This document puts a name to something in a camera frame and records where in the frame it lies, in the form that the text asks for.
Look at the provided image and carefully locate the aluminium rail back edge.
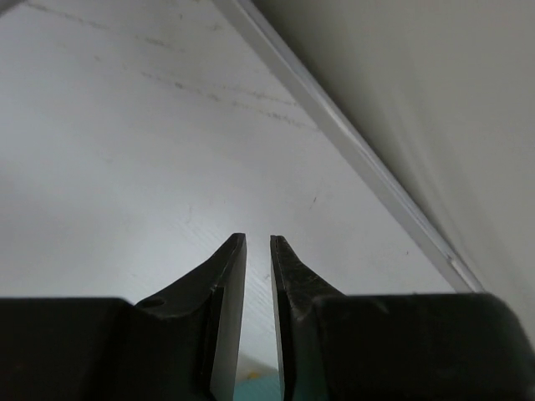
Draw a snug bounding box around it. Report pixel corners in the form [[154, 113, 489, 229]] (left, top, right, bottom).
[[214, 1, 484, 292]]

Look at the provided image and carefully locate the teal round organizer container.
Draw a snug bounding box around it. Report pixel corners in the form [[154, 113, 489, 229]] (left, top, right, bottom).
[[233, 353, 283, 401]]

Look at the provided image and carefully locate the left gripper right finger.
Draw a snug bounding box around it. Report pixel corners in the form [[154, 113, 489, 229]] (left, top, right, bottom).
[[270, 236, 347, 400]]

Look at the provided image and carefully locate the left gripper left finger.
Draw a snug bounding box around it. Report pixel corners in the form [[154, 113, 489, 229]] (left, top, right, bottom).
[[133, 233, 247, 400]]

